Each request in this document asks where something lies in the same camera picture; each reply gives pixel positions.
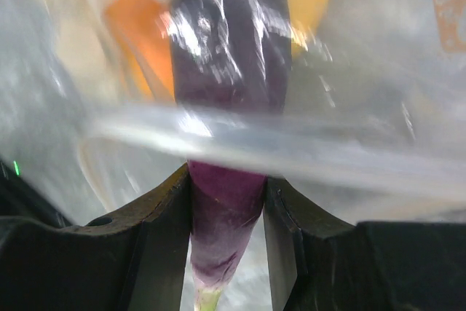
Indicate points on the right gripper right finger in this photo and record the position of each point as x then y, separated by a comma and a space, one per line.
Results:
319, 262

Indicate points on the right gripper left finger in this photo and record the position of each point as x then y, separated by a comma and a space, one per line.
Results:
130, 259

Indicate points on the polka dot zip bag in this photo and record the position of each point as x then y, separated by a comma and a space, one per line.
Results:
373, 126

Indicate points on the orange fake orange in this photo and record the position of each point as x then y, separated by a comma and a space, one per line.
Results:
139, 29

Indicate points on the purple fake eggplant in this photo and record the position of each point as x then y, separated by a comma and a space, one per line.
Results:
233, 55

